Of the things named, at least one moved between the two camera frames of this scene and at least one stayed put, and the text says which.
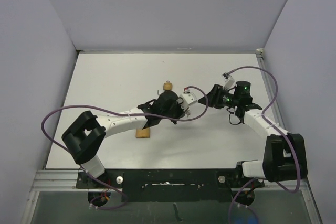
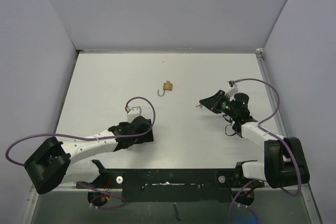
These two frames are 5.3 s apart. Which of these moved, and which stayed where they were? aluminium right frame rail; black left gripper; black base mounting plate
Moved: black left gripper
Stayed: aluminium right frame rail; black base mounting plate
